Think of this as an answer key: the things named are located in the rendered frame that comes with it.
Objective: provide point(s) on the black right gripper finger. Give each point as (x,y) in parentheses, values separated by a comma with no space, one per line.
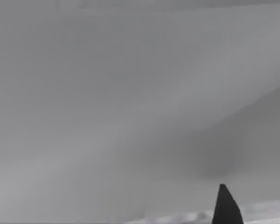
(226,207)

